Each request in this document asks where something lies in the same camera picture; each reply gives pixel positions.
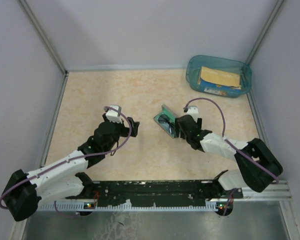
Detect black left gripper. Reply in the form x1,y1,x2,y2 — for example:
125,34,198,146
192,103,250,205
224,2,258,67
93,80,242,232
103,113,139,153

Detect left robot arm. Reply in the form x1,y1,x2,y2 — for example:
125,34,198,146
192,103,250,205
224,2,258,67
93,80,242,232
0,117,140,222

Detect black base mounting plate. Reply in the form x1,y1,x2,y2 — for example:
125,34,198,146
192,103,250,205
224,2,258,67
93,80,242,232
67,180,232,207

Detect right aluminium frame post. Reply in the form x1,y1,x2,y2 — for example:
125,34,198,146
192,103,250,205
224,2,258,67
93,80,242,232
245,0,286,65

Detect black thin-frame glasses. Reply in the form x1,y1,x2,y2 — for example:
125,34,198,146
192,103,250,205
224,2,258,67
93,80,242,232
157,114,175,138

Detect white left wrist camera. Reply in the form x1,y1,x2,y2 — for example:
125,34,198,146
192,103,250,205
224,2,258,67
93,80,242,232
104,105,123,124

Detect left aluminium frame post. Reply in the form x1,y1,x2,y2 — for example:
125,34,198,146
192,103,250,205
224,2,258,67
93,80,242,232
16,0,69,76

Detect grey glasses case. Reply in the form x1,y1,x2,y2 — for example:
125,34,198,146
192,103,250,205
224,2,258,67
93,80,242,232
153,104,179,139

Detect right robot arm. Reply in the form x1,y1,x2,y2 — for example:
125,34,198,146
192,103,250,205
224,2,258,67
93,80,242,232
175,114,283,198

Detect aluminium frame post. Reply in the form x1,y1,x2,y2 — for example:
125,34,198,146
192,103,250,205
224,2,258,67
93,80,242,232
245,0,286,65
16,0,69,76

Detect teal plastic basin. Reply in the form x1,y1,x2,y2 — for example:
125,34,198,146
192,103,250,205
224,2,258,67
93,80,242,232
185,55,252,98

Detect aluminium front rail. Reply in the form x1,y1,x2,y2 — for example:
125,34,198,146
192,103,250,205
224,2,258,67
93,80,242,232
34,180,290,212

